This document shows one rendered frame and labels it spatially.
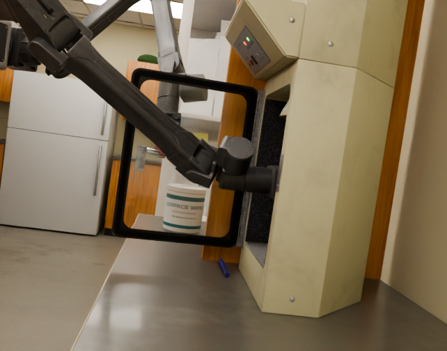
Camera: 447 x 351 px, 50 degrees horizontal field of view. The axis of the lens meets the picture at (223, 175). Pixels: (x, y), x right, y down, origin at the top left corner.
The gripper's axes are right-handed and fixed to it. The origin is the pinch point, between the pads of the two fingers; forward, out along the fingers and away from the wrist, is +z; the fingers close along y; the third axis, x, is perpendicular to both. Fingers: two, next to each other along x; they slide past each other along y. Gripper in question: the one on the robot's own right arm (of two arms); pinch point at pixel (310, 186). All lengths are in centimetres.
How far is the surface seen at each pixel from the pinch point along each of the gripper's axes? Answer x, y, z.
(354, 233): 8.2, -7.3, 8.4
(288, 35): -27.3, -15.5, -12.0
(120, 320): 23.2, -26.6, -35.0
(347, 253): 12.2, -8.9, 6.7
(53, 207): 84, 470, -168
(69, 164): 31, 470, -155
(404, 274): 20.6, 16.2, 32.3
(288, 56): -23.7, -15.1, -11.5
